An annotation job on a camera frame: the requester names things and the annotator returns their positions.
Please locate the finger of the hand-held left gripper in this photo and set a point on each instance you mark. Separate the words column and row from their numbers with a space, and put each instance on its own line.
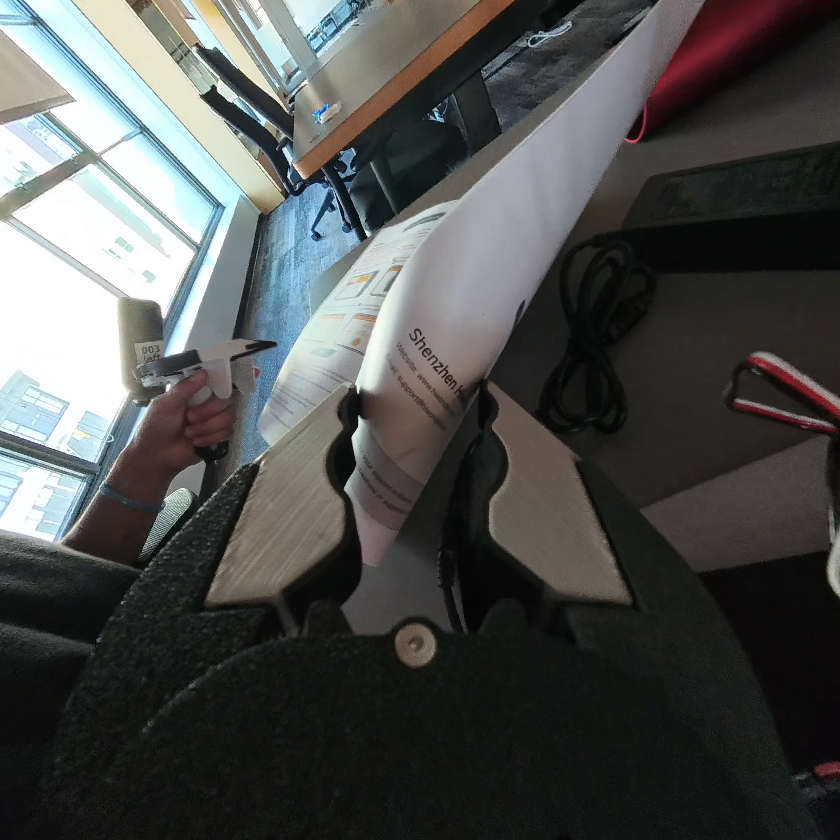
column 233, row 380
column 229, row 351

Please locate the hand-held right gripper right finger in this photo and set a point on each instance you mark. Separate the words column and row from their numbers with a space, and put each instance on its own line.
column 558, row 525

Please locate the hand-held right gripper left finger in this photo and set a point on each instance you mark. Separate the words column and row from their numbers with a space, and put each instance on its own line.
column 282, row 525

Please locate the printed instruction manual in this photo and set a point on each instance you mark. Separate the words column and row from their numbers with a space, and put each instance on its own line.
column 492, row 229

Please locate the black power adapter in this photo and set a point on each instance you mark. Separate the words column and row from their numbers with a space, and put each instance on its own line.
column 735, row 216

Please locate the blue toy robot arm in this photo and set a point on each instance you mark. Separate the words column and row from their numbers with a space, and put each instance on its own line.
column 781, row 374

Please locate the person's left forearm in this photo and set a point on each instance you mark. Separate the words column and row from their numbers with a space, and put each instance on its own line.
column 111, row 518

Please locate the wooden office desk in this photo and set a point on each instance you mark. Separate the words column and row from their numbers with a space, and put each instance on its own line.
column 394, row 65

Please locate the person's left hand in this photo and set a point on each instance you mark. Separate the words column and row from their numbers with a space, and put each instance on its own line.
column 164, row 426

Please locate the large office window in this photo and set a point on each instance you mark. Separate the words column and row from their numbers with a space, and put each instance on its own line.
column 98, row 229

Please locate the blue wristband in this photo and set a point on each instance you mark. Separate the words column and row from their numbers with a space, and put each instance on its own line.
column 131, row 500

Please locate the black office chair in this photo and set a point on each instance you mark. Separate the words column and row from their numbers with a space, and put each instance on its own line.
column 249, row 111

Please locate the person's black top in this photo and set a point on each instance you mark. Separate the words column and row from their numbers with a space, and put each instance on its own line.
column 39, row 590

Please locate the small blue white part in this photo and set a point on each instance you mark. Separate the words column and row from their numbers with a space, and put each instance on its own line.
column 327, row 113

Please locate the red metal tube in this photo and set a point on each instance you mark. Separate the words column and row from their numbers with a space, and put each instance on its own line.
column 722, row 52

